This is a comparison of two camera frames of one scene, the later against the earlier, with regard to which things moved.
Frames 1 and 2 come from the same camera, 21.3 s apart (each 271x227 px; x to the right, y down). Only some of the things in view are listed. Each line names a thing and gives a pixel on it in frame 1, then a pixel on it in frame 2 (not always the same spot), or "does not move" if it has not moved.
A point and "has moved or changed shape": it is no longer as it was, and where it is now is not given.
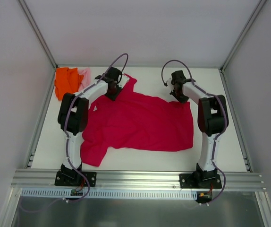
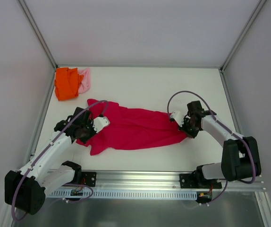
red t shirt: [135, 121] has moved or changed shape
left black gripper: [114, 92] to [88, 136]
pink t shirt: [86, 81] does not move
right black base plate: [200, 181] does not move
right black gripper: [179, 97] to [186, 129]
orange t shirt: [67, 80] does not move
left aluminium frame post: [37, 31] does not move
